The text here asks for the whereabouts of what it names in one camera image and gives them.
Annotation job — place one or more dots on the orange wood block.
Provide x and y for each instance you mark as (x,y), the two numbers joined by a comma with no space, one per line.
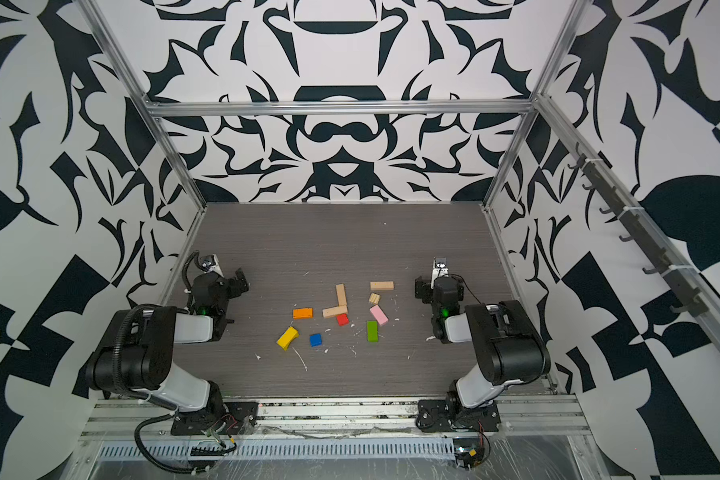
(302,313)

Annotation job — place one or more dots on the pink wood block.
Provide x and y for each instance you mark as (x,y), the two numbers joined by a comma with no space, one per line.
(379,315)

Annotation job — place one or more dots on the aluminium frame crossbar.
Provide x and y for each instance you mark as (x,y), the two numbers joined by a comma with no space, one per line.
(180,109)

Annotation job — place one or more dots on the red cube wood block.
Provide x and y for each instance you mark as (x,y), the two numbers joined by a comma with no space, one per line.
(342,319)

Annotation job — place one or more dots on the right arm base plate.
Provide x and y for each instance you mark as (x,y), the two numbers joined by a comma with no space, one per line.
(439,416)

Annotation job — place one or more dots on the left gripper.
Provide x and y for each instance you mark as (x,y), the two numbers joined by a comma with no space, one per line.
(234,285)

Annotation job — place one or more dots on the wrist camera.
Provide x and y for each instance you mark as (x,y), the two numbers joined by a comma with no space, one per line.
(439,267)
(210,264)

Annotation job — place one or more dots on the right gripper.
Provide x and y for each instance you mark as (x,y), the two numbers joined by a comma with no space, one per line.
(428,287)

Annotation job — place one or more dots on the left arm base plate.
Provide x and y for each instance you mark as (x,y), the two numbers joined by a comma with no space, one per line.
(234,418)

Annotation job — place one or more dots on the black hook rack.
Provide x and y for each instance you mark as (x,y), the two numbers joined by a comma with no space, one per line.
(641,230)

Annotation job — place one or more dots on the aluminium front rail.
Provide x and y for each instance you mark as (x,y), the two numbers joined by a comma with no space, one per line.
(328,429)

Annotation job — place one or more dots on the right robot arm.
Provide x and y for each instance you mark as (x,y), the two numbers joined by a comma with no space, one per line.
(509,350)

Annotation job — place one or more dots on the green wood block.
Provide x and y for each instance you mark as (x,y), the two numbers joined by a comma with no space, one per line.
(372,331)

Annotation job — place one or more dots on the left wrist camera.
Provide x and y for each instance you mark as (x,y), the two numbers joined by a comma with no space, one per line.
(210,264)

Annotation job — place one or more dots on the yellow arch wood block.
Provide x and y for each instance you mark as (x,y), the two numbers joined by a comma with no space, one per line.
(287,338)

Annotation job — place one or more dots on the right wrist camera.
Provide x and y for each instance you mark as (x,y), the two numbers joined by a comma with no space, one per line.
(439,267)

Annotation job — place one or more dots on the blue cube wood block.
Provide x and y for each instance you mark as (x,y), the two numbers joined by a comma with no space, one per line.
(315,339)

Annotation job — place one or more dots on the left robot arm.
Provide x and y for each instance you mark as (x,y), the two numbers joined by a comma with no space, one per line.
(135,357)

